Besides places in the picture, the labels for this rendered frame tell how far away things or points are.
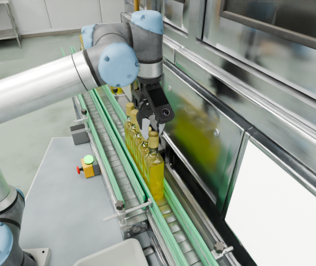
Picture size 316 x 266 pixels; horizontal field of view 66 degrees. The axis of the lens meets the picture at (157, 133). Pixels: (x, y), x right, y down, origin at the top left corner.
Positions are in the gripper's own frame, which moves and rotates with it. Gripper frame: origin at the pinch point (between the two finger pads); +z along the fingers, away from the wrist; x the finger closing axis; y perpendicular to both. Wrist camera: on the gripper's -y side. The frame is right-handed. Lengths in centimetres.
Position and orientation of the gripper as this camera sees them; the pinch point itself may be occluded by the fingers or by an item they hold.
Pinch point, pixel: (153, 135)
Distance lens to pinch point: 76.6
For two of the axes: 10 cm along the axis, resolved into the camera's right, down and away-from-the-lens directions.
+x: -9.0, 2.6, -3.4
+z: 0.0, 7.9, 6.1
